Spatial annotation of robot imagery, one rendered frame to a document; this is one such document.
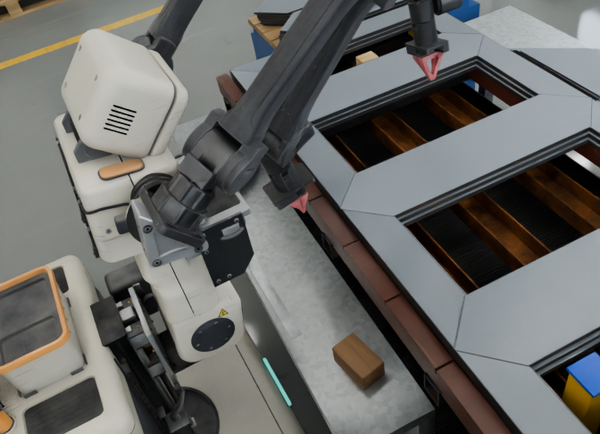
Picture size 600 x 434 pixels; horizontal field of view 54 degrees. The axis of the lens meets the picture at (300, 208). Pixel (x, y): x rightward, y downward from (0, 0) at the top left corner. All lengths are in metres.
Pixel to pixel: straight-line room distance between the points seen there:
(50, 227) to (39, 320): 1.77
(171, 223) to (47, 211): 2.26
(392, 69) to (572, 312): 0.95
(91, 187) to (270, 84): 0.34
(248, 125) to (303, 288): 0.64
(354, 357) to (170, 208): 0.54
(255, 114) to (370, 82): 0.93
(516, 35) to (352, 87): 0.68
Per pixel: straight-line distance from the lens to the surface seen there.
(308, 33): 0.89
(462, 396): 1.12
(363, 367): 1.27
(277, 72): 0.90
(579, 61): 2.02
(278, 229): 1.62
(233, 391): 1.82
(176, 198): 0.94
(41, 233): 3.06
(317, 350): 1.36
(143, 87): 0.99
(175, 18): 1.28
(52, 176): 3.39
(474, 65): 1.91
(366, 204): 1.39
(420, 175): 1.46
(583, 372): 1.11
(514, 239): 1.56
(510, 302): 1.22
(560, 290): 1.25
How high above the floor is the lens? 1.81
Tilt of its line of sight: 43 degrees down
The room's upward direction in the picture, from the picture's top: 12 degrees counter-clockwise
